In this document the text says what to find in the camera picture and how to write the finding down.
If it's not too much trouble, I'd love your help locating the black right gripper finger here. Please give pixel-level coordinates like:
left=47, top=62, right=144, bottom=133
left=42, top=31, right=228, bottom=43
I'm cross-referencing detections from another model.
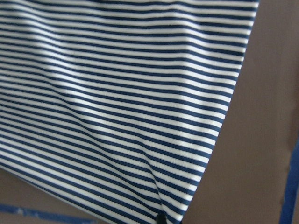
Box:
left=156, top=214, right=165, bottom=224

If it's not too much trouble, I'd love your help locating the blue white striped polo shirt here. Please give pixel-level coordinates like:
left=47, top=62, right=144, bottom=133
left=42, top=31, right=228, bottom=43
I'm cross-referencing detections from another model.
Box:
left=0, top=0, right=259, bottom=224

